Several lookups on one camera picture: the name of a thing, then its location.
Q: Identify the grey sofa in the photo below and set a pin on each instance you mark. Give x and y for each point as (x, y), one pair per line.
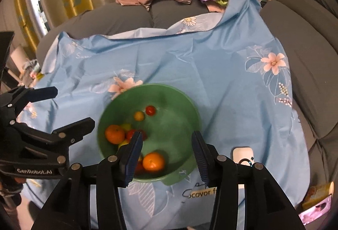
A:
(303, 34)

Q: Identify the large orange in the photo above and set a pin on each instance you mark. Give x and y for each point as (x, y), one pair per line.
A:
(153, 161)

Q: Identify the white device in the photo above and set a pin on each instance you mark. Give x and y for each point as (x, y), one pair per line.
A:
(241, 153)

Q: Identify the small orange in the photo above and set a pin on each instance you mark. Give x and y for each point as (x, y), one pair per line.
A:
(115, 134)

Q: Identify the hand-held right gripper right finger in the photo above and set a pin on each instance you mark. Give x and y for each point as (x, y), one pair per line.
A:
(199, 158)

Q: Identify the orange-yellow cherry tomato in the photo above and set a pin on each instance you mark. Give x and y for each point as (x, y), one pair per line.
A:
(139, 115)

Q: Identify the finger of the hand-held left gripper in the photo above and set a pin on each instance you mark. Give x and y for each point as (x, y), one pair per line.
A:
(45, 92)
(79, 127)

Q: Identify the yellow snack packet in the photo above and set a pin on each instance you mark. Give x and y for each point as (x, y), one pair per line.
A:
(318, 193)

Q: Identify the white lamp shade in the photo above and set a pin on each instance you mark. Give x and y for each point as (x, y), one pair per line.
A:
(17, 57)

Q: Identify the green plastic bowl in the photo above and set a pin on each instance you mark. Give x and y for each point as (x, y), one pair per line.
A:
(171, 124)

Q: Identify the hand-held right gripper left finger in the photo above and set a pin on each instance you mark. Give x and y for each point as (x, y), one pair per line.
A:
(133, 158)

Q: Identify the pile of clothes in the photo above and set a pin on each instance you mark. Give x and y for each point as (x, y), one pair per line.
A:
(30, 66)

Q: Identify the blue floral bed sheet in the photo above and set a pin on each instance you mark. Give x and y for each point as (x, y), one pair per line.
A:
(211, 74)

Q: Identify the yellow fruit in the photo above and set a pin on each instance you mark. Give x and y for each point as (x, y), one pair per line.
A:
(126, 127)
(122, 144)

